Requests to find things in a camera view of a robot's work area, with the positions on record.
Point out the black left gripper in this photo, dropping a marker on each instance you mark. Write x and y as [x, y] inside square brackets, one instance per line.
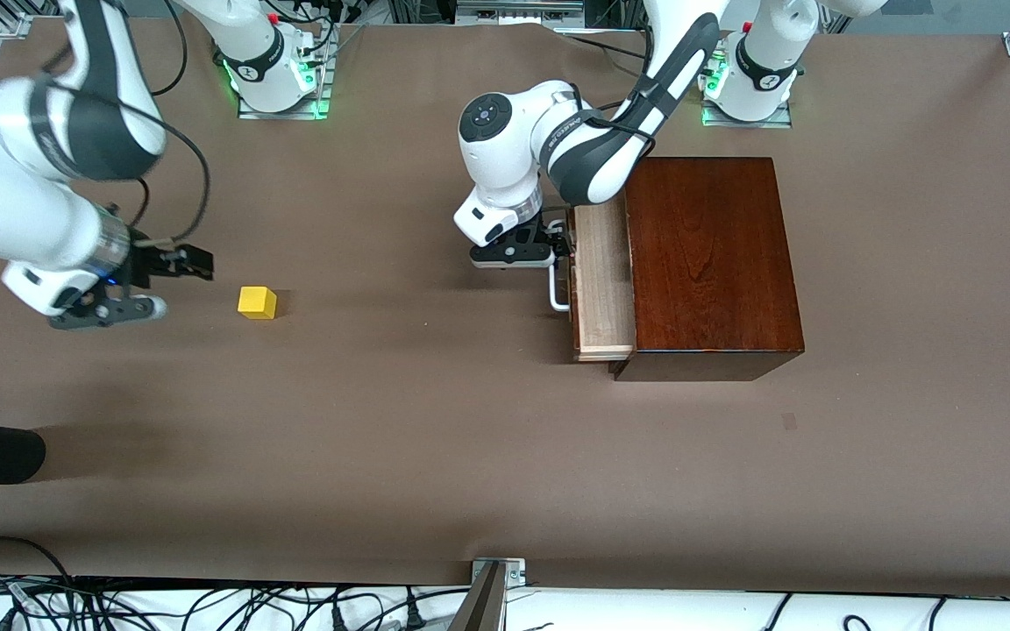
[551, 230]

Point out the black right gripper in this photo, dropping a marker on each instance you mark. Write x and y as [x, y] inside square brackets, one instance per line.
[151, 264]

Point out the yellow cube block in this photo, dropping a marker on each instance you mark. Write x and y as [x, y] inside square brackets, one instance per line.
[256, 303]

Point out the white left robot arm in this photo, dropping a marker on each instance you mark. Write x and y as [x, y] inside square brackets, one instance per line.
[514, 149]

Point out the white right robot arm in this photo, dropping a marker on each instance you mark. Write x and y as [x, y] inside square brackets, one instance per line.
[23, 210]

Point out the dark brown wooden cabinet box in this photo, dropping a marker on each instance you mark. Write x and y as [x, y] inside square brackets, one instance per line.
[715, 263]

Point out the silver equipment box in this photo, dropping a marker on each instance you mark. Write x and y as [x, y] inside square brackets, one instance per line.
[518, 10]

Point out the brown table cover sheet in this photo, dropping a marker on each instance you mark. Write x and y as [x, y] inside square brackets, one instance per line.
[382, 421]

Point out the grey aluminium beam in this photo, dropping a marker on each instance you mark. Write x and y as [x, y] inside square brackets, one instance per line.
[480, 605]

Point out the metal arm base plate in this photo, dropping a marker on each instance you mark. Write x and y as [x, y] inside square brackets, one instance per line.
[281, 114]
[746, 124]

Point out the small metal bracket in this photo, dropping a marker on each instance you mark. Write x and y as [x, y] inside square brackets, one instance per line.
[512, 571]

